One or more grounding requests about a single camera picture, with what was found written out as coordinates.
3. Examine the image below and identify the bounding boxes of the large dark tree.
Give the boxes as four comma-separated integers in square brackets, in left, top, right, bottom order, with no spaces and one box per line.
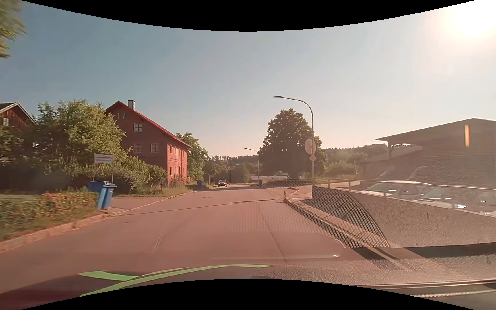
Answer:
[258,108,328,178]

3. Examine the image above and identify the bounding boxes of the tree beside brick house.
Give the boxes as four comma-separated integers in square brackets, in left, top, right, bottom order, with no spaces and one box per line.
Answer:
[177,132,209,181]

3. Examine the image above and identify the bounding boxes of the grey asphalt road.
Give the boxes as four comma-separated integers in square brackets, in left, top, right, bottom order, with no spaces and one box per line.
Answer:
[0,184,408,298]

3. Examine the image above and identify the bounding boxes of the red brick house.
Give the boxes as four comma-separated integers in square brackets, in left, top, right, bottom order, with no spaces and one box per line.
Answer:
[105,100,193,182]

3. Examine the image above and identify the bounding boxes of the wooded hill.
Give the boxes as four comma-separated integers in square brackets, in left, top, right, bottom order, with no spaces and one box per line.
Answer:
[207,143,423,183]

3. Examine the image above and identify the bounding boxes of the car's own bonnet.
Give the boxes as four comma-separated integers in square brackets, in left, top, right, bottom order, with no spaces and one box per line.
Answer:
[0,263,496,310]

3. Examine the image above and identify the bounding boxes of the white information sign board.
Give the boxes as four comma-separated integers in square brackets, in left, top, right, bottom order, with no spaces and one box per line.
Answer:
[92,153,115,183]

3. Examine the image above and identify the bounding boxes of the green bushy trees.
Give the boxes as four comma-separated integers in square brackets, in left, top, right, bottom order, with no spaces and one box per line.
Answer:
[0,88,169,193]

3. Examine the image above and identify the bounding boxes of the row of parked cars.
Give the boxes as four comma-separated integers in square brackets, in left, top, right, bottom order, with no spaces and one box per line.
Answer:
[362,166,496,222]

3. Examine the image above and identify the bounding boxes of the grey flat-roofed building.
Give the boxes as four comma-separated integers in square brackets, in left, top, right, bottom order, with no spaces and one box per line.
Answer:
[357,117,496,191]

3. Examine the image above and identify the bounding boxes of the low hedge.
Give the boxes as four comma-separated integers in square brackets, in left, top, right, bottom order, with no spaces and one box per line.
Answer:
[0,189,99,235]

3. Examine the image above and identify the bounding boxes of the grass verge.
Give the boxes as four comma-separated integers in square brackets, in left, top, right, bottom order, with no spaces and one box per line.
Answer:
[0,184,197,250]

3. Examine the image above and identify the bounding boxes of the dark wooden house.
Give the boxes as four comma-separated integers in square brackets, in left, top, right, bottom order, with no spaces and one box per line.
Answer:
[0,102,38,132]

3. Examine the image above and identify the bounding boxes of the small curved lamp post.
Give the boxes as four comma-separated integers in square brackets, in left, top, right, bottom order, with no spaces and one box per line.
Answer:
[244,148,261,185]

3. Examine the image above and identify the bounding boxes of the round road sign on post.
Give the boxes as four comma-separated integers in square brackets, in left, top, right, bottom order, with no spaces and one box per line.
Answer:
[304,139,317,179]

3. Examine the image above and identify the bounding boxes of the tall curved lamp post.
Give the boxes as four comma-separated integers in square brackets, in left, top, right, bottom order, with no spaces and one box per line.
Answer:
[273,96,316,180]

